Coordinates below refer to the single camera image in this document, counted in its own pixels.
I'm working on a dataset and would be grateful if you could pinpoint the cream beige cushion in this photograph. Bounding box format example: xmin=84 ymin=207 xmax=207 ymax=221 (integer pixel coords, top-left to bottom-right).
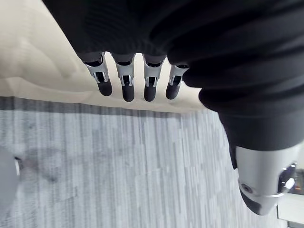
xmin=0 ymin=0 xmax=205 ymax=113

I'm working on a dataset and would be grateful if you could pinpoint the white furniture piece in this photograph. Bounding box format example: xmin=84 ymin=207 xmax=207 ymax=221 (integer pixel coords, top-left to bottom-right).
xmin=276 ymin=167 xmax=304 ymax=228

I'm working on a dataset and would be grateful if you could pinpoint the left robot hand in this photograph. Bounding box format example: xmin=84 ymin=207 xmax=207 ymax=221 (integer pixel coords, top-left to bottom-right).
xmin=42 ymin=0 xmax=304 ymax=216

